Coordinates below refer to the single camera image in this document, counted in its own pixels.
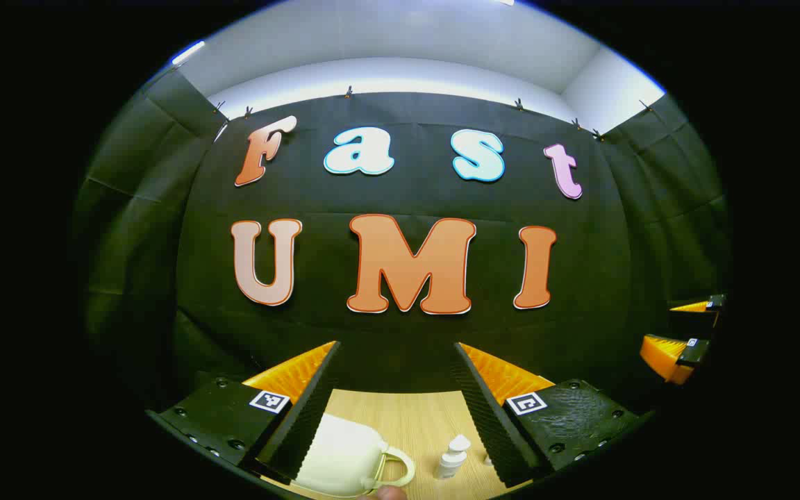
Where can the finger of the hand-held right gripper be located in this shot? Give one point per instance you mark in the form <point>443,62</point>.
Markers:
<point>664,357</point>
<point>716,302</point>

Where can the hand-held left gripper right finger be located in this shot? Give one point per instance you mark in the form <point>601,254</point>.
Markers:
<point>487,417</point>

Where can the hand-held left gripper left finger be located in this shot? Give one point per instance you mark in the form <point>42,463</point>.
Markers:
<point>306,417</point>

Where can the cream yellow suitcase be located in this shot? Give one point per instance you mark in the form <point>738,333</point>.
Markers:
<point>344,451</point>

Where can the white pump bottle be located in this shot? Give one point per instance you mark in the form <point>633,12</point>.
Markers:
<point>450,462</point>

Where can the row of backdrop clips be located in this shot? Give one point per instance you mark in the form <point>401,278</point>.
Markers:
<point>348,92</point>

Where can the ceiling light strip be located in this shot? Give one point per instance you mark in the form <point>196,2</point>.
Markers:
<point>188,53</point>

